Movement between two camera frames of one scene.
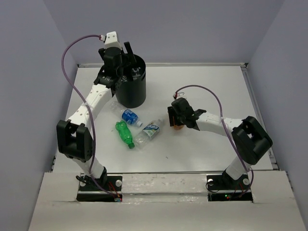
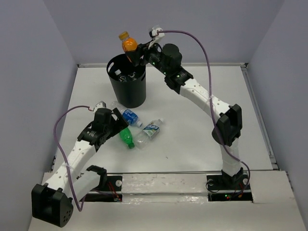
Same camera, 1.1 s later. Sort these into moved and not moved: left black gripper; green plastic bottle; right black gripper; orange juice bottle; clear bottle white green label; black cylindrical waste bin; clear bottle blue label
Moved: orange juice bottle; right black gripper; left black gripper
Not moved: green plastic bottle; clear bottle white green label; black cylindrical waste bin; clear bottle blue label
